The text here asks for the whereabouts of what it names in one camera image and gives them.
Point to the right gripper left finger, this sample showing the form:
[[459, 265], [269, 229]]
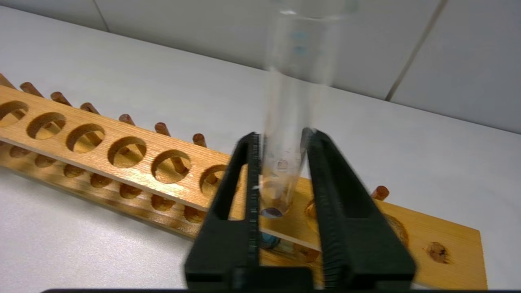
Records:
[[228, 244]]

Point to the wooden test tube rack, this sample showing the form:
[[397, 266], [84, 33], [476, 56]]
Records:
[[134, 130]]

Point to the blue pigment test tube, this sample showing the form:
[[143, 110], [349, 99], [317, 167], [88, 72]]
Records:
[[285, 122]]

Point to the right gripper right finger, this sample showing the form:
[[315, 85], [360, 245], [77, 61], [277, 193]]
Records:
[[354, 240]]

